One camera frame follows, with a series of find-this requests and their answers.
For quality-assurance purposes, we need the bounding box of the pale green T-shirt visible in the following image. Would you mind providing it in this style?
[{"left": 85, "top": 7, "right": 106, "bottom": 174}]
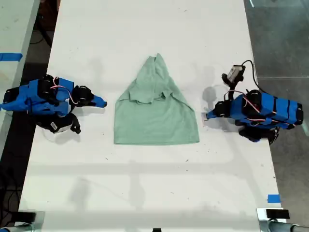
[{"left": 113, "top": 53, "right": 200, "bottom": 146}]

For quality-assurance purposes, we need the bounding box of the long blue tape strip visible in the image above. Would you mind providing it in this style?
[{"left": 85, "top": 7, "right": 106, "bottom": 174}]
[{"left": 0, "top": 53, "right": 24, "bottom": 61}]

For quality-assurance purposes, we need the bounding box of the small black box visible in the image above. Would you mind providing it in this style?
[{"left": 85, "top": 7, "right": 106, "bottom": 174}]
[
  {"left": 17, "top": 212, "right": 37, "bottom": 222},
  {"left": 266, "top": 209, "right": 290, "bottom": 219}
]

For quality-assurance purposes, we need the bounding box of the grey metal table clamp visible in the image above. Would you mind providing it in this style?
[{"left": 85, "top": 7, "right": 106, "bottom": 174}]
[{"left": 0, "top": 211, "right": 46, "bottom": 232}]

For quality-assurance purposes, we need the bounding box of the short black camera stalk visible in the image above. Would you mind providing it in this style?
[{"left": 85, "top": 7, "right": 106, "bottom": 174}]
[
  {"left": 227, "top": 81, "right": 239, "bottom": 101},
  {"left": 70, "top": 113, "right": 82, "bottom": 134}
]

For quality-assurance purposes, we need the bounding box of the black camera box grey face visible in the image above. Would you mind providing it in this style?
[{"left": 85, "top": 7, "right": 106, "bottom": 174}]
[{"left": 221, "top": 64, "right": 246, "bottom": 85}]

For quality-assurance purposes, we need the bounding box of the black camera box white label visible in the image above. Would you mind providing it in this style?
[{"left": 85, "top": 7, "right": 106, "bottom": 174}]
[{"left": 38, "top": 115, "right": 73, "bottom": 134}]

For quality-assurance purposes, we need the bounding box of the black camera cable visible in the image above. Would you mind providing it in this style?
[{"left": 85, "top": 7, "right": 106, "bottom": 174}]
[{"left": 241, "top": 60, "right": 264, "bottom": 94}]

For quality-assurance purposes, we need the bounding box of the black floor cable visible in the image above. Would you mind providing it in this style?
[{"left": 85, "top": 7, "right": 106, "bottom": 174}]
[
  {"left": 0, "top": 166, "right": 24, "bottom": 229},
  {"left": 30, "top": 14, "right": 53, "bottom": 47}
]

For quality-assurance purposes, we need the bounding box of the silver metal table bracket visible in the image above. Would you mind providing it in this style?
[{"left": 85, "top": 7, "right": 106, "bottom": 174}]
[{"left": 256, "top": 207, "right": 290, "bottom": 232}]

